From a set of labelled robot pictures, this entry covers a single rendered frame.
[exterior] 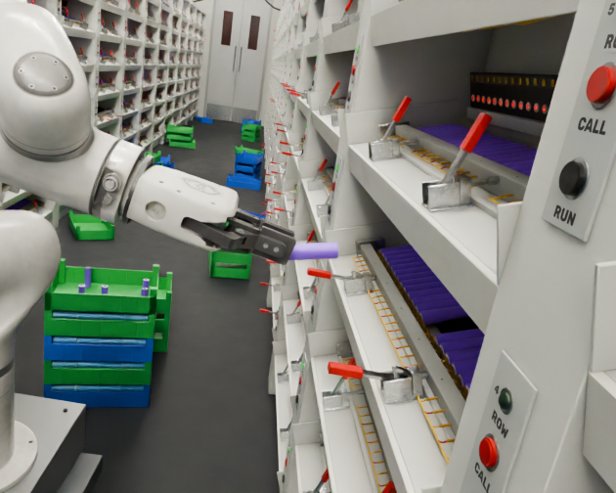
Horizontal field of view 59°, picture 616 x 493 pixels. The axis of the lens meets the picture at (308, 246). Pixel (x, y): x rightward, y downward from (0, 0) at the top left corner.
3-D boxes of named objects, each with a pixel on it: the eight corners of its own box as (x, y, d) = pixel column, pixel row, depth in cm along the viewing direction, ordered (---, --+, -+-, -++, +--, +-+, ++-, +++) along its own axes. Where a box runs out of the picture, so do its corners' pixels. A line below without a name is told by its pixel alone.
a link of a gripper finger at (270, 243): (237, 223, 54) (298, 247, 55) (239, 215, 57) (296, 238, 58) (226, 251, 55) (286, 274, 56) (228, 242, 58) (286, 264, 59)
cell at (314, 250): (338, 245, 59) (279, 246, 58) (337, 260, 59) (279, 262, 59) (335, 240, 61) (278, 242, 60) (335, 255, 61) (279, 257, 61)
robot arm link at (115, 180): (108, 146, 50) (139, 158, 51) (129, 134, 58) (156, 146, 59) (81, 226, 52) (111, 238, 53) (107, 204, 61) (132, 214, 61)
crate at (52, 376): (43, 384, 158) (43, 360, 155) (57, 349, 176) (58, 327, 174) (150, 384, 165) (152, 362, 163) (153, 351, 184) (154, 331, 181)
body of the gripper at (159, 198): (126, 160, 50) (240, 204, 52) (149, 145, 60) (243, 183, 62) (103, 232, 52) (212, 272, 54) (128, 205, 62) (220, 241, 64)
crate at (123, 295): (44, 310, 150) (44, 284, 148) (58, 282, 169) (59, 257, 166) (155, 314, 158) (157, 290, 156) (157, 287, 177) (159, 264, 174)
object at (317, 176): (325, 262, 106) (317, 194, 102) (302, 193, 163) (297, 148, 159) (425, 248, 107) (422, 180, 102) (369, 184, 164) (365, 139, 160)
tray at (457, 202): (498, 352, 34) (498, 129, 29) (350, 171, 91) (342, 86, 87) (807, 307, 35) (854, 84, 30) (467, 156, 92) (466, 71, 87)
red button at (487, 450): (486, 473, 30) (494, 449, 29) (475, 454, 31) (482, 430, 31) (503, 474, 30) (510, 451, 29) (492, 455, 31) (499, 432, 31)
